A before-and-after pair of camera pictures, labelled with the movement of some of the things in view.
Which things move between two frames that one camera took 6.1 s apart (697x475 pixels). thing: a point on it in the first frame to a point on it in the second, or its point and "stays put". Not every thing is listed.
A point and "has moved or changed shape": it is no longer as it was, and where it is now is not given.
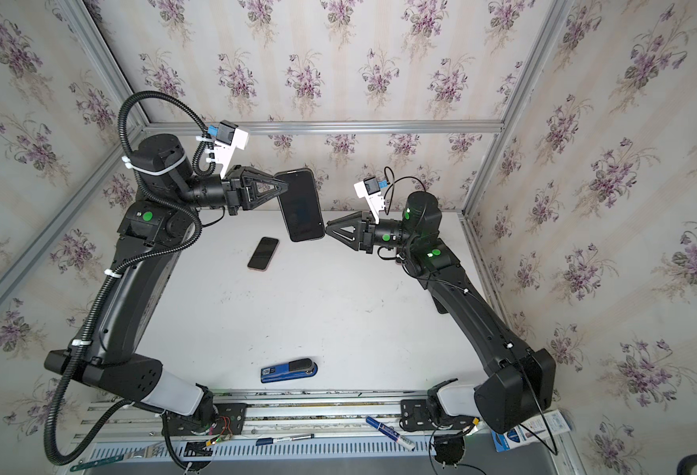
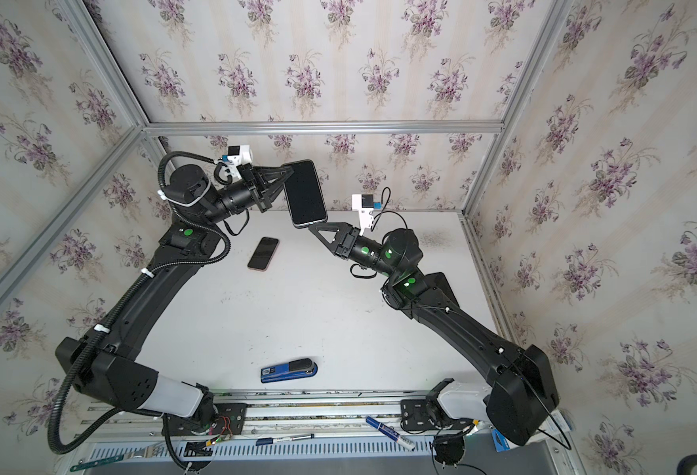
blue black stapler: (294, 369) stays put
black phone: (300, 205) has moved or changed shape
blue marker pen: (392, 434) stays put
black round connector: (448, 449) stays put
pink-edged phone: (262, 253) stays put
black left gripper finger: (252, 174) to (277, 172)
